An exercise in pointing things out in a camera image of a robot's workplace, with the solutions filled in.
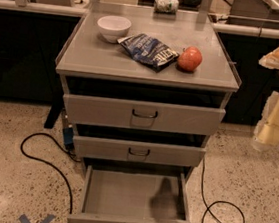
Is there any grey bottom drawer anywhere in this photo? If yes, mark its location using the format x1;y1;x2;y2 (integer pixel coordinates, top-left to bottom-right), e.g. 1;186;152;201
68;165;195;223

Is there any grey drawer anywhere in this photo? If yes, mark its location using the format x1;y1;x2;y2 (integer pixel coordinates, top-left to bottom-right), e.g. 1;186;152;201
63;77;225;135
73;125;206;167
68;165;195;223

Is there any grey drawer cabinet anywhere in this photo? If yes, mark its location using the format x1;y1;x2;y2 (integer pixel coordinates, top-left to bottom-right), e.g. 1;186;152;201
56;3;240;183

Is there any grey middle drawer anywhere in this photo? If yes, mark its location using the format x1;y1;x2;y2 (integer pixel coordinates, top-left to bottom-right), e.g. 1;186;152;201
73;125;206;167

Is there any grey top drawer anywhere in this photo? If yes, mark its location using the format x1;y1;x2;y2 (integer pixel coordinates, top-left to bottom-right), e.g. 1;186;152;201
63;77;225;135

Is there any blue chip bag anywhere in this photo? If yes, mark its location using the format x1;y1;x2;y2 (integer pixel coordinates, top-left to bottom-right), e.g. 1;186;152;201
117;33;179;72

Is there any blue power adapter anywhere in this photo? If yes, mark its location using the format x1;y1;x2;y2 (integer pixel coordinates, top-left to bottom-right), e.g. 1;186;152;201
62;127;74;151

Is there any red apple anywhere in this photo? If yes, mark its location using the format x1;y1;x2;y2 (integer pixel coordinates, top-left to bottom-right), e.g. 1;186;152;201
177;46;203;72

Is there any white ceramic bowl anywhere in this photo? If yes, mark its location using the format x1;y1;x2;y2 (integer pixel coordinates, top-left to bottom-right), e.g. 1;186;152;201
97;15;132;43

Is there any white green soda can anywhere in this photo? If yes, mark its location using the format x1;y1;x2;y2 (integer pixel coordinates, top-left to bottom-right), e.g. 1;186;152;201
153;0;179;14

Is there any dark counter cabinet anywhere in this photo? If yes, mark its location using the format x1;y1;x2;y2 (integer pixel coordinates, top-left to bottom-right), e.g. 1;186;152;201
0;9;279;125

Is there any blue tape cross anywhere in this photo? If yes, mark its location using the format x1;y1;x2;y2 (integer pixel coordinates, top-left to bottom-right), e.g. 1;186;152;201
18;214;56;223

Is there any black cable left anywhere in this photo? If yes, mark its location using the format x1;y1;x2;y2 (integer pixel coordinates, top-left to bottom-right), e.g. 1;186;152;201
11;129;84;223

